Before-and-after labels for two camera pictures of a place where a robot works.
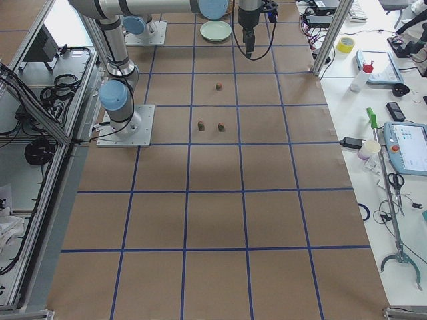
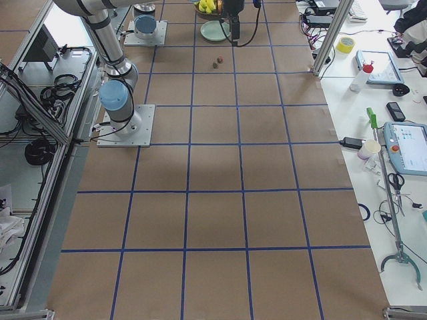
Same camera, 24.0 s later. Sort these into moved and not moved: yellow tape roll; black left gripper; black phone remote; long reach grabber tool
Moved: black left gripper
Not moved: black phone remote; yellow tape roll; long reach grabber tool
